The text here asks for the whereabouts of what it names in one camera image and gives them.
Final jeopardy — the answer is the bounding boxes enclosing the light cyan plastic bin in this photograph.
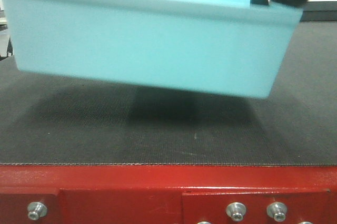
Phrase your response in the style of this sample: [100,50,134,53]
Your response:
[3,0,302,98]

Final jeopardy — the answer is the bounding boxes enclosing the black conveyor belt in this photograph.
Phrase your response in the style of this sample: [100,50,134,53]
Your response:
[1,22,336,166]

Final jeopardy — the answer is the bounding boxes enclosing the steel bolt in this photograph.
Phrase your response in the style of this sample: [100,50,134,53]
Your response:
[197,221,211,224]
[299,221,313,224]
[226,202,246,222]
[266,202,288,222]
[27,202,48,221]

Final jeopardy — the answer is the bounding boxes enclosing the steel bolt lower right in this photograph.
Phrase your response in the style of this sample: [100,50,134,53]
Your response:
[299,221,313,224]

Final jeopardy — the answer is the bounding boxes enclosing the red conveyor frame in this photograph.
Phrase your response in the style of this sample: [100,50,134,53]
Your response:
[1,165,336,223]

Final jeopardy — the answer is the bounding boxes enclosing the steel bolt far left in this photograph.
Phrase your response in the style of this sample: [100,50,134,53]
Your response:
[27,202,48,221]

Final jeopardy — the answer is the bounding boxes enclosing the steel bolt lower centre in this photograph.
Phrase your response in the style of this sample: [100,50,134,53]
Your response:
[197,221,211,224]

